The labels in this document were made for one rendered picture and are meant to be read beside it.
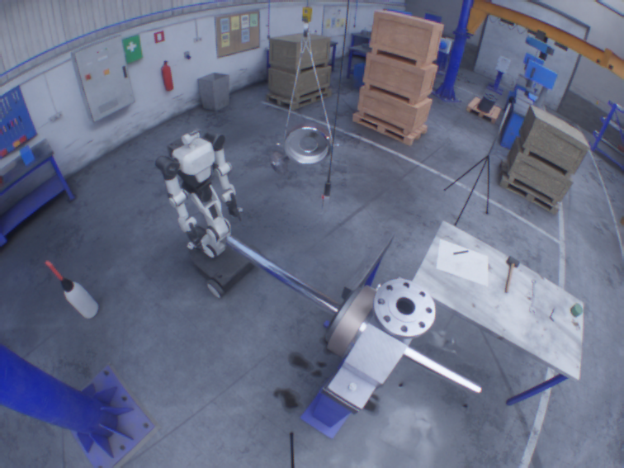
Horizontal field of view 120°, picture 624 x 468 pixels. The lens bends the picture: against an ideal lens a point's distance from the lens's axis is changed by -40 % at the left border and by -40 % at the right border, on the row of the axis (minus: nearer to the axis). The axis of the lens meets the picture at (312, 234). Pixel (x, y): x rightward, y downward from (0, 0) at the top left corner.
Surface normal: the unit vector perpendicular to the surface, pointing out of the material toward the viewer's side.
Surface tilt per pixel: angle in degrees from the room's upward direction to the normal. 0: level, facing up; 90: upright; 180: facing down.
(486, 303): 0
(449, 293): 0
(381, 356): 45
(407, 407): 0
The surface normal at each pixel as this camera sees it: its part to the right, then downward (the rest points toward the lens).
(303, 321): 0.06, -0.67
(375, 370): -0.36, -0.07
